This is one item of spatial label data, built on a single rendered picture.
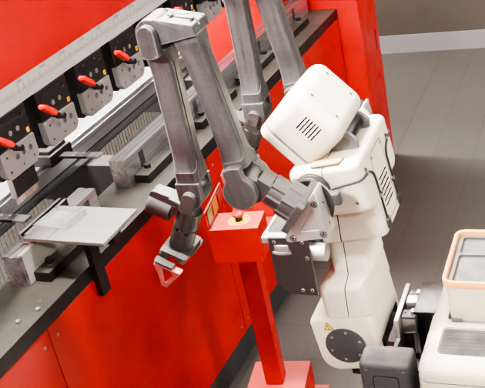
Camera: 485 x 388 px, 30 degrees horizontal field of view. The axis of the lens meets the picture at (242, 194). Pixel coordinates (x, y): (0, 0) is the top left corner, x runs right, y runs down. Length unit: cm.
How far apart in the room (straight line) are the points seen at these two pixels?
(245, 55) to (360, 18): 206
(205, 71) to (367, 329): 77
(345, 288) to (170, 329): 93
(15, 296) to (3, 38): 68
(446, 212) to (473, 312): 212
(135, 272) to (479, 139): 255
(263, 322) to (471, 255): 101
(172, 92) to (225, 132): 14
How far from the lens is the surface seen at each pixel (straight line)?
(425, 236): 409
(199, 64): 188
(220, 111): 191
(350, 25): 435
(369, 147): 208
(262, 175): 195
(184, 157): 199
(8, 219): 269
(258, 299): 299
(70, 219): 254
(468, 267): 220
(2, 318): 249
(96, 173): 320
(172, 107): 195
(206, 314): 321
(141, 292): 283
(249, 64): 234
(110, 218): 253
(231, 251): 282
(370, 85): 447
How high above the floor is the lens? 211
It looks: 27 degrees down
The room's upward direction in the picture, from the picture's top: 12 degrees counter-clockwise
